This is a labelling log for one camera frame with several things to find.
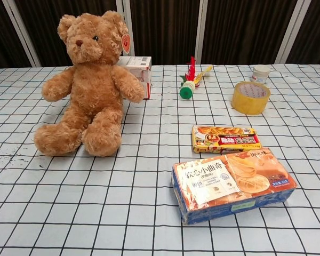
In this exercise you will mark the dark folding screen white frames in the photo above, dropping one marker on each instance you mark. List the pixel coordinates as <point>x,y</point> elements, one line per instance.
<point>170,26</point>

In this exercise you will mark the white black-checked tablecloth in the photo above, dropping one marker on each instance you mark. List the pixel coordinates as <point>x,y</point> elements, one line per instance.
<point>96,200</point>

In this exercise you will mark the orange cookie box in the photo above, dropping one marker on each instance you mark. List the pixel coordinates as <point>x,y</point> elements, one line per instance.
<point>229,181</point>

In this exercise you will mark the white and red cardboard box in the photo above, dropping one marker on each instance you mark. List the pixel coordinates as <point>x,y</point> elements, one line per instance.
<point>142,66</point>

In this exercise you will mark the brown teddy bear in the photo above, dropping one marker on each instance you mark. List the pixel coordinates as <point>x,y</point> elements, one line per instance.
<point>93,88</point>

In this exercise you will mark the small white jar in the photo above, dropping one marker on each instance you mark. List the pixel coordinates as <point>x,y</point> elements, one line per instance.
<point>260,76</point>

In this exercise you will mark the yellow curry box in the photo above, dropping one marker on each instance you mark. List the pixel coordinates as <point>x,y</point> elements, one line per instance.
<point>224,140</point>

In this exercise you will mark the yellow packing tape roll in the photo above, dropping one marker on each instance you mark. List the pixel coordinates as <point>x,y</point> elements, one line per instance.
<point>245,107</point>

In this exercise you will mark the feather shuttlecock with green base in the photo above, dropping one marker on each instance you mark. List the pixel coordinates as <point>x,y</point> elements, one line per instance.
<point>186,92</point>

